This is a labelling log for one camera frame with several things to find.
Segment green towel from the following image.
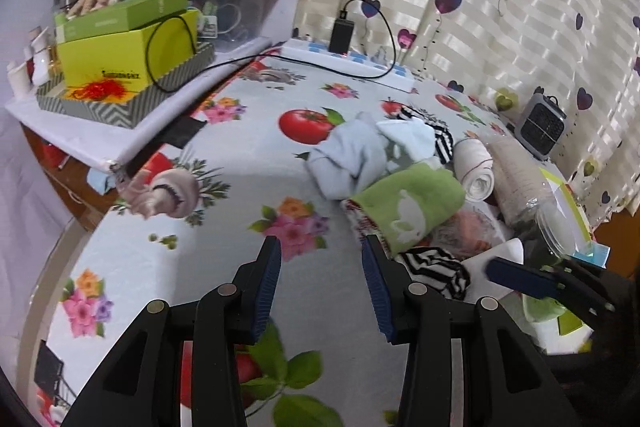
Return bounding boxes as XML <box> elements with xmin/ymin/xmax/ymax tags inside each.
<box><xmin>345</xmin><ymin>162</ymin><xmax>467</xmax><ymax>258</ymax></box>

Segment light grey socks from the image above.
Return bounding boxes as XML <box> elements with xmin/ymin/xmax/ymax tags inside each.
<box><xmin>306</xmin><ymin>112</ymin><xmax>397</xmax><ymax>200</ymax></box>

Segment black charger cable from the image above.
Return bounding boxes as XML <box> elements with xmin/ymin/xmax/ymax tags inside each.
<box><xmin>339</xmin><ymin>0</ymin><xmax>399</xmax><ymax>80</ymax></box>

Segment black white striped sock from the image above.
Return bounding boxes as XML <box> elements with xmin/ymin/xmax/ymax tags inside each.
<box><xmin>397</xmin><ymin>106</ymin><xmax>455</xmax><ymax>165</ymax></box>
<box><xmin>395</xmin><ymin>248</ymin><xmax>472</xmax><ymax>302</ymax></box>

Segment small grey fan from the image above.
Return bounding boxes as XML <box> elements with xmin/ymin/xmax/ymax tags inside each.
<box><xmin>515</xmin><ymin>93</ymin><xmax>568</xmax><ymax>158</ymax></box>

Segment lime green box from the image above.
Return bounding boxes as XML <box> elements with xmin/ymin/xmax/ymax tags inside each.
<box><xmin>56</xmin><ymin>9</ymin><xmax>201</xmax><ymax>88</ymax></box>

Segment black tag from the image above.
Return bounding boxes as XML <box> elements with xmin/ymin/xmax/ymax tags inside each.
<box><xmin>152</xmin><ymin>114</ymin><xmax>206</xmax><ymax>148</ymax></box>

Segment rolled beige bandage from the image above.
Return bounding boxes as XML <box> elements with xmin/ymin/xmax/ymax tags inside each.
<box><xmin>454</xmin><ymin>138</ymin><xmax>496</xmax><ymax>202</ymax></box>

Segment clear plastic bin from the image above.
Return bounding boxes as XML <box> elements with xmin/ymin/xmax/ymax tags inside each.
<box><xmin>187</xmin><ymin>0</ymin><xmax>281</xmax><ymax>52</ymax></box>

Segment long black cable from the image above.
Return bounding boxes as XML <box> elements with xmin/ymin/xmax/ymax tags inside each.
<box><xmin>146</xmin><ymin>14</ymin><xmax>281</xmax><ymax>94</ymax></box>

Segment printed tablecloth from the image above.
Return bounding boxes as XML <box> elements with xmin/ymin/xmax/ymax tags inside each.
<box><xmin>30</xmin><ymin>47</ymin><xmax>601</xmax><ymax>427</ymax></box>

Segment white power strip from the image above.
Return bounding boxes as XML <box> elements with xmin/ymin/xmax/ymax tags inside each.
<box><xmin>280</xmin><ymin>38</ymin><xmax>416</xmax><ymax>92</ymax></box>

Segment flat green box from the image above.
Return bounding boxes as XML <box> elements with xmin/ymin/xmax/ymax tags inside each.
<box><xmin>54</xmin><ymin>0</ymin><xmax>190</xmax><ymax>44</ymax></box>

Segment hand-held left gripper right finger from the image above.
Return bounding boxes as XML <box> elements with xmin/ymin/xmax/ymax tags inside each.
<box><xmin>361</xmin><ymin>234</ymin><xmax>583</xmax><ymax>427</ymax></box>

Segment chevron patterned tray box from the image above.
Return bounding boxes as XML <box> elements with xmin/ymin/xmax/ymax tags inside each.
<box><xmin>36</xmin><ymin>41</ymin><xmax>217</xmax><ymax>129</ymax></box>

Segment black charger adapter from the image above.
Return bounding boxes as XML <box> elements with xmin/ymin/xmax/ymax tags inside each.
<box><xmin>329</xmin><ymin>19</ymin><xmax>356</xmax><ymax>56</ymax></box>

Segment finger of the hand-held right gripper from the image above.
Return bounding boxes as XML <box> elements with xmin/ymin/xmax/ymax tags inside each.
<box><xmin>486</xmin><ymin>257</ymin><xmax>564</xmax><ymax>303</ymax></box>

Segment white bottles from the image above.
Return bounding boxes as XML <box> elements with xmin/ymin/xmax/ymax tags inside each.
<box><xmin>6</xmin><ymin>27</ymin><xmax>53</xmax><ymax>100</ymax></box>

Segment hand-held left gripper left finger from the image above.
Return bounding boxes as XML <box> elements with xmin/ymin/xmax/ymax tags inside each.
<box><xmin>62</xmin><ymin>235</ymin><xmax>283</xmax><ymax>427</ymax></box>

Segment clear plastic container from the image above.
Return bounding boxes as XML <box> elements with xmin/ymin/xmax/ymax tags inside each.
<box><xmin>480</xmin><ymin>132</ymin><xmax>591</xmax><ymax>258</ymax></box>

